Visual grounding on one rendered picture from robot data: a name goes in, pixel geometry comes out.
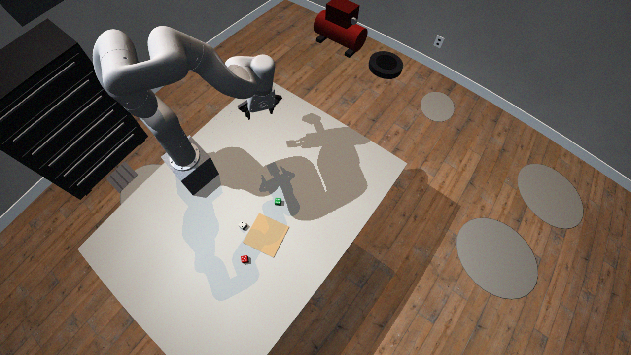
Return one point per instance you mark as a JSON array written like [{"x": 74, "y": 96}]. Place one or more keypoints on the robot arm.
[{"x": 130, "y": 82}]

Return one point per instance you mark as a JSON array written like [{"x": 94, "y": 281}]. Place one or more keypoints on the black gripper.
[{"x": 259, "y": 103}]

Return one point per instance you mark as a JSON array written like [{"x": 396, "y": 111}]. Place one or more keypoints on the tan flat mat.
[{"x": 266, "y": 235}]

